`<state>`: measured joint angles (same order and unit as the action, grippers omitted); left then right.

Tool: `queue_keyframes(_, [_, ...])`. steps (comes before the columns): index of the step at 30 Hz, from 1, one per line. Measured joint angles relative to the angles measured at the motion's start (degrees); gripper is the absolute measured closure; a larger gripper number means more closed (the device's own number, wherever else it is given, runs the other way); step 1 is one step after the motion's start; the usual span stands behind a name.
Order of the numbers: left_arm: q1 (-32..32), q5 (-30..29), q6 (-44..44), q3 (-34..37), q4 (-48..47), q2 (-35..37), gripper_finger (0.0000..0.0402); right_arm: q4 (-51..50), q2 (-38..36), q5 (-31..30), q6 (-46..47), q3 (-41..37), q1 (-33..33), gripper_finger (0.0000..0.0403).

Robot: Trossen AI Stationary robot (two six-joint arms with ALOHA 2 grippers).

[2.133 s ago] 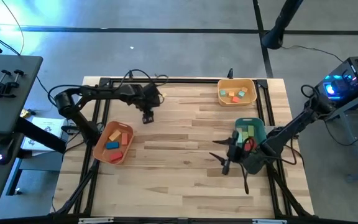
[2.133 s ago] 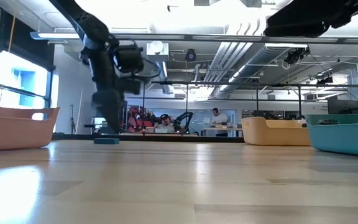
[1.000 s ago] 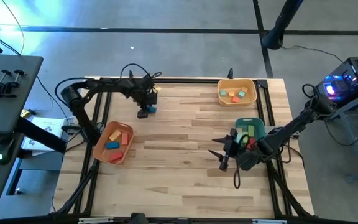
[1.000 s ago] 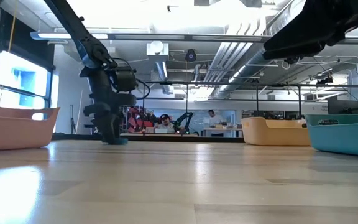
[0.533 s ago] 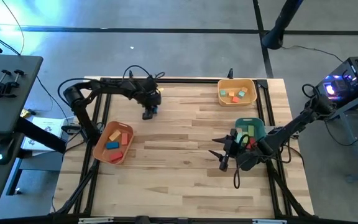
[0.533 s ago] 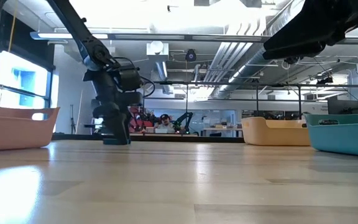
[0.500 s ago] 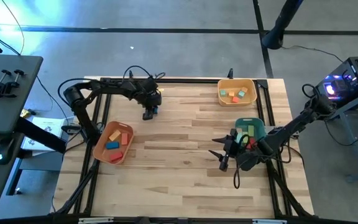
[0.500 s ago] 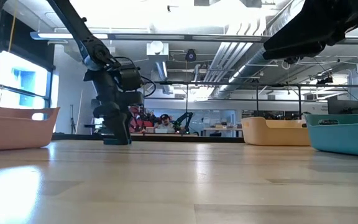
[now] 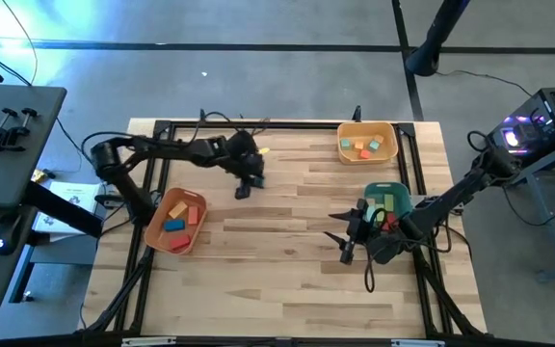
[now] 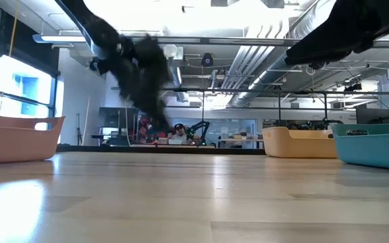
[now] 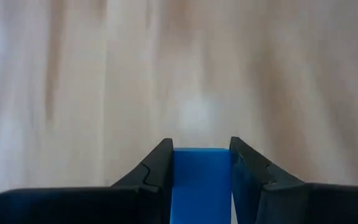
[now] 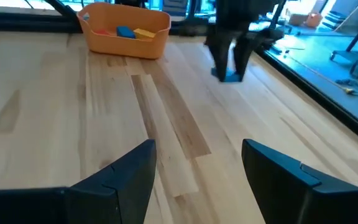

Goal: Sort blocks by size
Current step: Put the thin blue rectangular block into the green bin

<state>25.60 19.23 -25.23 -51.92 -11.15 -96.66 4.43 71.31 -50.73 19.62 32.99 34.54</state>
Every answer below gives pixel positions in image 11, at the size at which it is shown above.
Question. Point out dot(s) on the light blue block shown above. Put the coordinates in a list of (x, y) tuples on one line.
[(200, 186)]

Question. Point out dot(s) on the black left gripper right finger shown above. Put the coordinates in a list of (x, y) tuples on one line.
[(284, 202)]

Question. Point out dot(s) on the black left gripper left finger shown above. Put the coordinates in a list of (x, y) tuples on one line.
[(120, 205)]

